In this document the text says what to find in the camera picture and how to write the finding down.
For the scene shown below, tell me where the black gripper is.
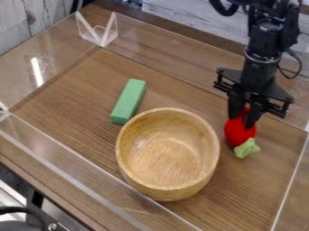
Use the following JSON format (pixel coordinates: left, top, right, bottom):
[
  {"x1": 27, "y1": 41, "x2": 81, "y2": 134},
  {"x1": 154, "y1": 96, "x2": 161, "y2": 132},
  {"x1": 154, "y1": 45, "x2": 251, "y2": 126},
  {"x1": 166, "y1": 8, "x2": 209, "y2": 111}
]
[{"x1": 215, "y1": 51, "x2": 295, "y2": 129}]

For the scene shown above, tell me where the black cable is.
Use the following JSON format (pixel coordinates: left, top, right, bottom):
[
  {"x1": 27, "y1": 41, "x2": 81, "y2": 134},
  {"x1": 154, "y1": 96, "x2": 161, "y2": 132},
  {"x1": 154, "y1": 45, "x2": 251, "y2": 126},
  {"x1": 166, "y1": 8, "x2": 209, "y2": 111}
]
[{"x1": 0, "y1": 206, "x2": 50, "y2": 231}]

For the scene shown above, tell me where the clear acrylic front wall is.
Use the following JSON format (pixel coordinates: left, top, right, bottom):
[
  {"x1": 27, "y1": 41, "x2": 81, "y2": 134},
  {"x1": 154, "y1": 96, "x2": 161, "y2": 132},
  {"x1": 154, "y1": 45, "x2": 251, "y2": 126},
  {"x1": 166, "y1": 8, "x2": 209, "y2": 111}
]
[{"x1": 0, "y1": 112, "x2": 203, "y2": 231}]

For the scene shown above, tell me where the red plush strawberry toy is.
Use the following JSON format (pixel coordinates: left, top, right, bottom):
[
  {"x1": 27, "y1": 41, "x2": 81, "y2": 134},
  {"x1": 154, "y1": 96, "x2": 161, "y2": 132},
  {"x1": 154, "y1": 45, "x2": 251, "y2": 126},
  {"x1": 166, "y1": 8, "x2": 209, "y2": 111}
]
[{"x1": 224, "y1": 107, "x2": 261, "y2": 159}]

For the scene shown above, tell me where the green rectangular block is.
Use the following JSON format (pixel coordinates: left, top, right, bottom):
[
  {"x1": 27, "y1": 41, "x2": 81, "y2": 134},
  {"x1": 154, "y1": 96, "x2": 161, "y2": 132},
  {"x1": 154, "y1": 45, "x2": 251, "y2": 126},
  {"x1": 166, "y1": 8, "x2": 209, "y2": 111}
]
[{"x1": 110, "y1": 79, "x2": 146, "y2": 125}]

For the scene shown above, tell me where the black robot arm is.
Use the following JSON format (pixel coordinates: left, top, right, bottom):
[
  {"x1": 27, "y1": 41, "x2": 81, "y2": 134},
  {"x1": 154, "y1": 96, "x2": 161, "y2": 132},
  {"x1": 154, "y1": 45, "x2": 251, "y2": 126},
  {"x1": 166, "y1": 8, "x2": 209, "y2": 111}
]
[{"x1": 209, "y1": 0, "x2": 303, "y2": 128}]

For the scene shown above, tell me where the black metal table leg bracket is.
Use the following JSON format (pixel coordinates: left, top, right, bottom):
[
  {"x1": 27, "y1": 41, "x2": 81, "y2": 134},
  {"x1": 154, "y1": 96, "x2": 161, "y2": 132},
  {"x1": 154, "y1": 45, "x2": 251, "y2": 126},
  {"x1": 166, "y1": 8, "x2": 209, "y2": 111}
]
[{"x1": 26, "y1": 190, "x2": 69, "y2": 231}]

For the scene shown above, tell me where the clear acrylic corner bracket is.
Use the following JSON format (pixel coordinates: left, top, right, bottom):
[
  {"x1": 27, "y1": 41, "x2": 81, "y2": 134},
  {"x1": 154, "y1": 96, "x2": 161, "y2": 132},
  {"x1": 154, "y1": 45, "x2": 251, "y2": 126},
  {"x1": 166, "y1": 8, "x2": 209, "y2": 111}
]
[{"x1": 75, "y1": 12, "x2": 118, "y2": 47}]

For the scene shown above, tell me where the wooden bowl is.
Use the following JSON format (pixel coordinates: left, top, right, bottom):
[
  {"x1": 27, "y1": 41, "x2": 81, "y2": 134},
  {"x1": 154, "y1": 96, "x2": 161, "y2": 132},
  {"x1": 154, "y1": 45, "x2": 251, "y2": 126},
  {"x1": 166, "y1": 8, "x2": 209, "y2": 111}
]
[{"x1": 117, "y1": 107, "x2": 220, "y2": 201}]

